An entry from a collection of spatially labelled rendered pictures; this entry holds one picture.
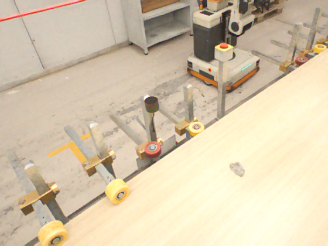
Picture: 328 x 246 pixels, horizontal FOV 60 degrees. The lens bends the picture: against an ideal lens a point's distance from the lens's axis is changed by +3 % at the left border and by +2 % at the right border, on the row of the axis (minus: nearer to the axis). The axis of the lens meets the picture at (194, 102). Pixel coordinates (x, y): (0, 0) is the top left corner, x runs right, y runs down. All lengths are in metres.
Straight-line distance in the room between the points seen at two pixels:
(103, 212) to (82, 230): 0.09
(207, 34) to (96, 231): 2.31
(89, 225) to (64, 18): 3.02
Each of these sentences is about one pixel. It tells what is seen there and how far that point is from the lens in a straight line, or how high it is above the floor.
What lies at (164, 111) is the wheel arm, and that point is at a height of 0.85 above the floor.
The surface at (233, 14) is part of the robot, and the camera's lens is 2.94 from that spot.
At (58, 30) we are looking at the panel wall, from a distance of 3.90.
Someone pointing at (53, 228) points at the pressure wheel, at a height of 0.98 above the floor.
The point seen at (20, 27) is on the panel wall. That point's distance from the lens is 3.78.
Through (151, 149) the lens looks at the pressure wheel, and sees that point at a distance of 1.36.
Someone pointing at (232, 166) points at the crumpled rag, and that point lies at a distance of 1.27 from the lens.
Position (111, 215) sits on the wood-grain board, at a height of 0.90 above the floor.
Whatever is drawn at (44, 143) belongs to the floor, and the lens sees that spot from 3.00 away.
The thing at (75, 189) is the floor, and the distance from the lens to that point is 2.51.
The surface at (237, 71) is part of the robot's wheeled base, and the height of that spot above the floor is 0.26.
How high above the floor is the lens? 1.90
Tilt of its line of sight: 38 degrees down
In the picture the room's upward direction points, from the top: 2 degrees counter-clockwise
